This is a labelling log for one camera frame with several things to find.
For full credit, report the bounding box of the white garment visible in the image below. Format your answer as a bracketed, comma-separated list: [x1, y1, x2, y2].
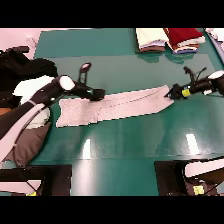
[30, 106, 52, 130]
[205, 28, 224, 43]
[12, 75, 56, 105]

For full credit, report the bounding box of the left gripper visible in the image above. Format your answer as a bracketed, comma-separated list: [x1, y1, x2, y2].
[87, 87, 107, 102]

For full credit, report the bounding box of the pink shirt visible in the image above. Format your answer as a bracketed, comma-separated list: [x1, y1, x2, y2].
[55, 84, 175, 129]

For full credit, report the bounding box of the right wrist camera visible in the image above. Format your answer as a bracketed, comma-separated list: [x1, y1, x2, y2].
[182, 65, 208, 85]

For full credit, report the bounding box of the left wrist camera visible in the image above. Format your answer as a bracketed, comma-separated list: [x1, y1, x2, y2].
[77, 61, 93, 85]

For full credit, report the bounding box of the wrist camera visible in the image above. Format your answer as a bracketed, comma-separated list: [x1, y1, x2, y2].
[77, 61, 93, 85]
[182, 65, 208, 85]

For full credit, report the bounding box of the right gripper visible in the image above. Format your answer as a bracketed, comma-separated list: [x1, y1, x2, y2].
[164, 83, 192, 100]

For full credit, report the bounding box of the cream garment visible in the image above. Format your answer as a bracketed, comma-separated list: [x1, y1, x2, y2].
[135, 28, 170, 53]

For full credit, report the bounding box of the black garment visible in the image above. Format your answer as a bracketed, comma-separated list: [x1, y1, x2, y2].
[0, 46, 60, 108]

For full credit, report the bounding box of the red garment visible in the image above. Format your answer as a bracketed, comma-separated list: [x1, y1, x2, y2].
[163, 28, 207, 54]

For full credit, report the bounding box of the brown garment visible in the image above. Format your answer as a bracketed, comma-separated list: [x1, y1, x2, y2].
[12, 121, 53, 168]

